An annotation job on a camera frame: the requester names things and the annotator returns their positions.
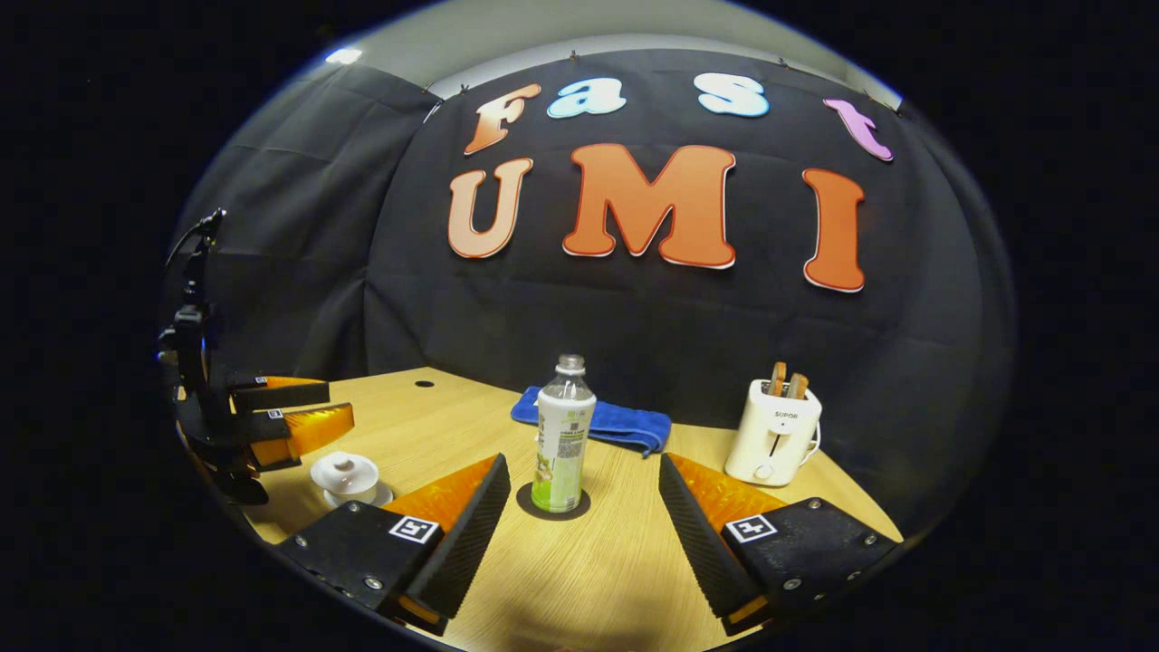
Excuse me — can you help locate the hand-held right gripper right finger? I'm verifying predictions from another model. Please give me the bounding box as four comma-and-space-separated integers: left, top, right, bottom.
657, 452, 905, 637

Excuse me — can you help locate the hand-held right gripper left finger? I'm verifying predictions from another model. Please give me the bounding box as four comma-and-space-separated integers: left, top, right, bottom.
275, 453, 513, 637

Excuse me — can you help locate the dark round coaster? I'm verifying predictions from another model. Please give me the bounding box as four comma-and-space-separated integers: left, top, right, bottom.
515, 481, 593, 523

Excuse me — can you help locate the clear water bottle green label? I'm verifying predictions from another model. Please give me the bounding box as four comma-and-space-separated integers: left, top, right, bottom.
530, 353, 599, 515

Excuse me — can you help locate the white saucer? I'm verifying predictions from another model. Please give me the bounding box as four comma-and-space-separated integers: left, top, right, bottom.
322, 481, 396, 511

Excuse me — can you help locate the white toaster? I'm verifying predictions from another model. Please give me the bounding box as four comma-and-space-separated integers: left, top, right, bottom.
723, 378, 824, 488

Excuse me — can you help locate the blue folded towel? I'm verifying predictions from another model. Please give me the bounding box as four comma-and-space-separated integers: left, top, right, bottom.
509, 385, 674, 459

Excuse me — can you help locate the black backdrop cloth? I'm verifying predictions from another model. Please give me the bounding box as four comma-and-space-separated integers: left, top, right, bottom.
168, 47, 1017, 537

